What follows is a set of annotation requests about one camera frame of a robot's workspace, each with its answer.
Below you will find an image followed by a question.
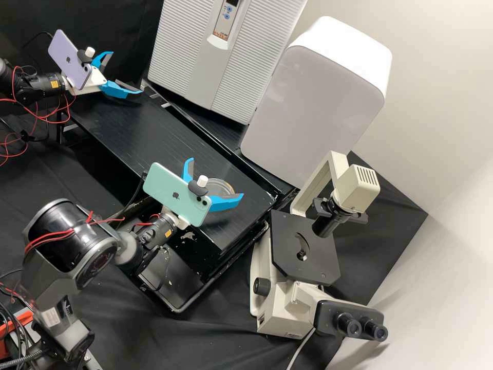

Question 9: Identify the grey cable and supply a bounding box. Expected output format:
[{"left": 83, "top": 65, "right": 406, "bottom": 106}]
[{"left": 293, "top": 329, "right": 323, "bottom": 370}]

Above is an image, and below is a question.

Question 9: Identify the petri dish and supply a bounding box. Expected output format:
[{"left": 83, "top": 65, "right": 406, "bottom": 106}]
[{"left": 204, "top": 177, "right": 236, "bottom": 201}]

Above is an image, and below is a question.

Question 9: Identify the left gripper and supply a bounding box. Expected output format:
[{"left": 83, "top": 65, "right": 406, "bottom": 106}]
[{"left": 67, "top": 50, "right": 144, "bottom": 102}]

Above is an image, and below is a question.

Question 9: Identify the black tray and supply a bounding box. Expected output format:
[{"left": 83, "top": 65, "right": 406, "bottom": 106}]
[{"left": 138, "top": 219, "right": 270, "bottom": 313}]

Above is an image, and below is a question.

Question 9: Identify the wrist camera phone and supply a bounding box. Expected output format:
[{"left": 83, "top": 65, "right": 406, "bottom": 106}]
[
  {"left": 142, "top": 161, "right": 213, "bottom": 228},
  {"left": 48, "top": 29, "right": 97, "bottom": 91}
]

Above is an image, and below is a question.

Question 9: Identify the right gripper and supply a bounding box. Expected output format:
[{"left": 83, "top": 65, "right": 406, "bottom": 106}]
[{"left": 161, "top": 157, "right": 245, "bottom": 229}]

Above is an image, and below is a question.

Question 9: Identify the black platform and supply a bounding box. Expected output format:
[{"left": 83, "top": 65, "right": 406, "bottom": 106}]
[
  {"left": 55, "top": 90, "right": 278, "bottom": 278},
  {"left": 140, "top": 79, "right": 302, "bottom": 196}
]

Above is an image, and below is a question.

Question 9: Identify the right wrist camera phone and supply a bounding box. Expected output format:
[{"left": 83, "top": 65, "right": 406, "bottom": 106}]
[{"left": 142, "top": 161, "right": 213, "bottom": 228}]

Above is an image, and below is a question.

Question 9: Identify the black cable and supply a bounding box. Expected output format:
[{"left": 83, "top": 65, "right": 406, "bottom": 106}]
[
  {"left": 125, "top": 175, "right": 146, "bottom": 216},
  {"left": 19, "top": 30, "right": 54, "bottom": 53}
]

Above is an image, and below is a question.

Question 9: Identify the cream microscope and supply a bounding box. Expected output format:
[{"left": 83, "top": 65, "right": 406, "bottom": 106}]
[{"left": 249, "top": 151, "right": 389, "bottom": 344}]

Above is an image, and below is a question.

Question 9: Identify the white box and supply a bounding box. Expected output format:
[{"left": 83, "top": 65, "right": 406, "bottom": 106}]
[{"left": 240, "top": 16, "right": 393, "bottom": 187}]

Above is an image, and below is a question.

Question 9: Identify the left wrist camera phone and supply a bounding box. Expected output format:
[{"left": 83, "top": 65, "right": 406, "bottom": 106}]
[{"left": 48, "top": 29, "right": 97, "bottom": 91}]

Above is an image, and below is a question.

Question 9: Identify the incubator door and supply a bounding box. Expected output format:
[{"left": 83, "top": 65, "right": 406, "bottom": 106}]
[{"left": 147, "top": 0, "right": 309, "bottom": 125}]

